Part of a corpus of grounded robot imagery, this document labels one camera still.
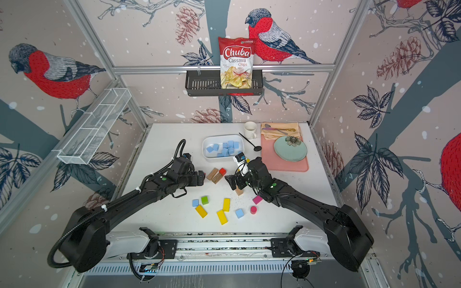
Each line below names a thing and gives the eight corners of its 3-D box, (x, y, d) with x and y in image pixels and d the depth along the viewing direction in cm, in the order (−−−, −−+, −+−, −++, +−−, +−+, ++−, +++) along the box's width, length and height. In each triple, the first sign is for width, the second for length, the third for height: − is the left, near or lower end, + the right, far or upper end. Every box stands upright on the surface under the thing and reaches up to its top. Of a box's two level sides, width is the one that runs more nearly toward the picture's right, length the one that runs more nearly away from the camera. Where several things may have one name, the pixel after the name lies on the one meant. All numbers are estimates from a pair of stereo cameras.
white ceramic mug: (244, 140, 112) (244, 133, 106) (243, 128, 118) (244, 121, 113) (256, 140, 112) (257, 133, 106) (255, 128, 118) (256, 121, 113)
